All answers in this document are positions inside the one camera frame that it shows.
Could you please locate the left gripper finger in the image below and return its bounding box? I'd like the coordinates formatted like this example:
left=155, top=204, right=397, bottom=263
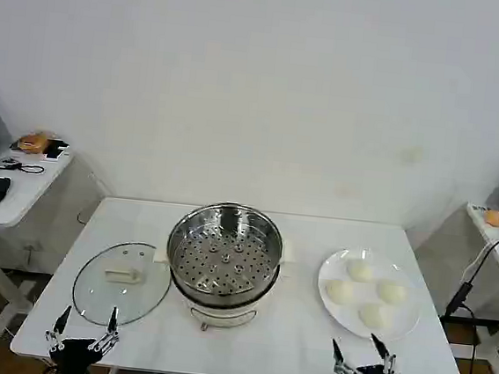
left=43, top=303, right=74, bottom=355
left=87, top=304, right=125, bottom=356

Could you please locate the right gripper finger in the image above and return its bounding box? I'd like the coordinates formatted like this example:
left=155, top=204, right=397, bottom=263
left=366, top=332, right=405, bottom=374
left=329, top=337, right=367, bottom=374

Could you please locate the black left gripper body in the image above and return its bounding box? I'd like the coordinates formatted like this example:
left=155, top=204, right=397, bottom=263
left=48, top=334, right=106, bottom=374

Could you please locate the white steamed bun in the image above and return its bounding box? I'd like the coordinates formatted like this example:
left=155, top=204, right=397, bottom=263
left=345, top=258, right=376, bottom=284
left=357, top=301, right=394, bottom=333
left=375, top=278, right=410, bottom=306
left=323, top=277, right=359, bottom=306

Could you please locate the white round plate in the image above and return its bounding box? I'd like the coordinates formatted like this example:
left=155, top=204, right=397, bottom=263
left=312, top=245, right=428, bottom=345

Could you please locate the perforated steel steamer basket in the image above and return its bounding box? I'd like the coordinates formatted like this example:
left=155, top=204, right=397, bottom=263
left=162, top=196, right=289, bottom=311

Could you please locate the white side desk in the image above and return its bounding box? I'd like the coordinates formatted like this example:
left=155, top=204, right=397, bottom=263
left=0, top=143, right=75, bottom=344
left=449, top=201, right=499, bottom=374

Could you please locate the black and white box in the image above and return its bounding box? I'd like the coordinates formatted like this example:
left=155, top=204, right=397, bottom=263
left=43, top=136, right=72, bottom=164

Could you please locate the brown bread in bag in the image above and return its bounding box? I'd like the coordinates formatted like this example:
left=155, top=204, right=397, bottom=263
left=9, top=128, right=55, bottom=158

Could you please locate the glass lid with white handle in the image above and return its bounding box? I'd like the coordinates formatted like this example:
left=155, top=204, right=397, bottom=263
left=69, top=236, right=176, bottom=333

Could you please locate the white cable with black adapter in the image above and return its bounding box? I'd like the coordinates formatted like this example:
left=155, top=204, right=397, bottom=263
left=443, top=230, right=499, bottom=325

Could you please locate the black cable on desk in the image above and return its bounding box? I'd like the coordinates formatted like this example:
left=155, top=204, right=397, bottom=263
left=0, top=157, right=47, bottom=176

